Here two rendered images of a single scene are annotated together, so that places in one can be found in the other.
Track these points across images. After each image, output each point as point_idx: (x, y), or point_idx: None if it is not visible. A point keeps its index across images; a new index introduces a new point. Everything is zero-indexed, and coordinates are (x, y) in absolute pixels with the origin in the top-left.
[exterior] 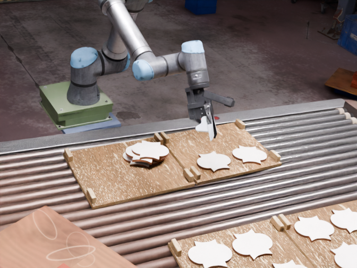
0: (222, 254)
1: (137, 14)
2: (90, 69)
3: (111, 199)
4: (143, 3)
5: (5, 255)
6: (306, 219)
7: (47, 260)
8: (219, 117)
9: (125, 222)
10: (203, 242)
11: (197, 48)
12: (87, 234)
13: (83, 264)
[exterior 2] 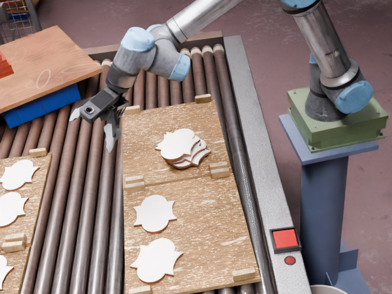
0: (10, 182)
1: (300, 20)
2: (311, 70)
3: (126, 125)
4: (280, 0)
5: (60, 55)
6: (2, 273)
7: (44, 69)
8: (290, 265)
9: (97, 134)
10: (36, 175)
11: (124, 37)
12: (55, 86)
13: (28, 83)
